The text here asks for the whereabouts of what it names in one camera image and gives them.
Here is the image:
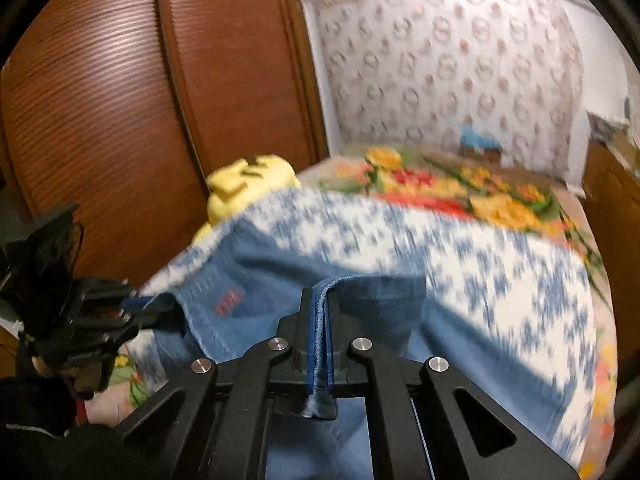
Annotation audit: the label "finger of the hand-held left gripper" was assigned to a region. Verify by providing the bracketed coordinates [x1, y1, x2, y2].
[119, 287, 177, 314]
[116, 310, 185, 335]

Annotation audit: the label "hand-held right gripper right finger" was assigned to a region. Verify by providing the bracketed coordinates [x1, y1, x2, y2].
[326, 304, 582, 480]

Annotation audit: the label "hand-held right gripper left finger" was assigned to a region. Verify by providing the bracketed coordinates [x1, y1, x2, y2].
[75, 288, 317, 480]

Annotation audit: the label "blue denim pants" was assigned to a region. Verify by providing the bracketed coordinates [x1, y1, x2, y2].
[150, 220, 566, 480]

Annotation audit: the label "person's left forearm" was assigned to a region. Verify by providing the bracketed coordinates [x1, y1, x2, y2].
[0, 355, 87, 443]

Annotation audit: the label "yellow plush toy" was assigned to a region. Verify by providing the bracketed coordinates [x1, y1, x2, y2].
[192, 154, 302, 246]

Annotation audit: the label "wooden slatted wardrobe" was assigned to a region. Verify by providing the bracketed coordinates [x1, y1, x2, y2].
[0, 0, 331, 291]

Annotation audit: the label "bed with floral sheet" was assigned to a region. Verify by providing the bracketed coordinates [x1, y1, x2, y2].
[80, 145, 621, 480]

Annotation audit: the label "cardboard box with blue cloth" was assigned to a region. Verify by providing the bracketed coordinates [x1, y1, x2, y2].
[459, 122, 503, 163]

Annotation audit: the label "wooden cabinet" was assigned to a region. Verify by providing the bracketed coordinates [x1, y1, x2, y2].
[582, 140, 640, 301]

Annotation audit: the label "ring patterned wall cloth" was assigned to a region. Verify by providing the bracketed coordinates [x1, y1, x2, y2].
[302, 0, 586, 181]

